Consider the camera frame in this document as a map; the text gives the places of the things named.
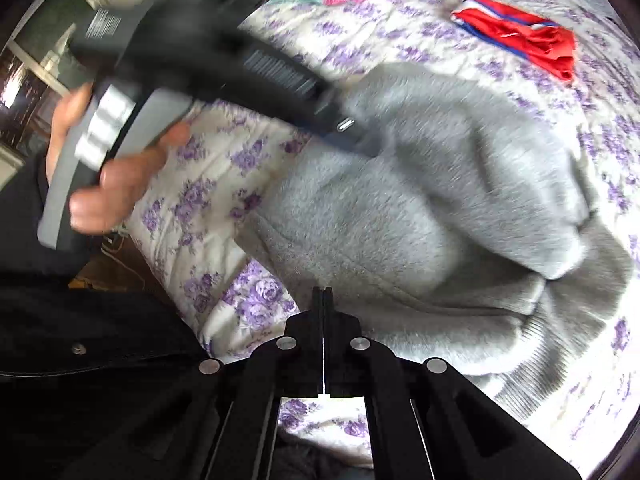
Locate grey sweatpants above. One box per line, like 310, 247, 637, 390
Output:
236, 63, 634, 419

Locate person's left hand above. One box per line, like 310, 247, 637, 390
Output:
44, 81, 194, 236

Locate purple floral bed sheet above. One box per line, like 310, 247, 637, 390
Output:
128, 0, 639, 477

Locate red striped shorts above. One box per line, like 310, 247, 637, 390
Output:
450, 0, 577, 82

